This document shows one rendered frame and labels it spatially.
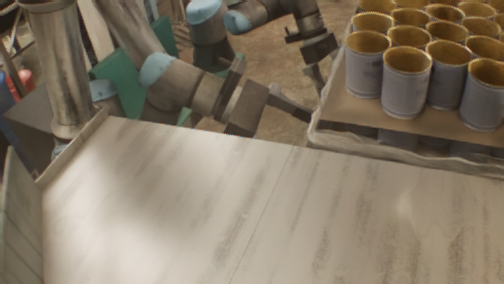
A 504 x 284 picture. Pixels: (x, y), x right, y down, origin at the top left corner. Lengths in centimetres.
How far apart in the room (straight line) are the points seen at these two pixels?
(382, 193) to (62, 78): 56
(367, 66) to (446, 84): 12
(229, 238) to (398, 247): 19
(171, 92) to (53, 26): 24
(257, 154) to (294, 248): 16
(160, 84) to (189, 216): 29
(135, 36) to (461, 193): 64
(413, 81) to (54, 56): 57
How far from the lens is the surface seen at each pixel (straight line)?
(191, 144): 58
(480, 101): 54
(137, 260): 47
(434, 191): 51
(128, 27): 80
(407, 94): 53
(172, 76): 69
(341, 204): 48
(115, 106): 93
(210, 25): 123
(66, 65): 72
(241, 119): 67
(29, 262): 50
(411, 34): 64
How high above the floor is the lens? 145
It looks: 41 degrees down
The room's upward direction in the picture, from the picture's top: 10 degrees counter-clockwise
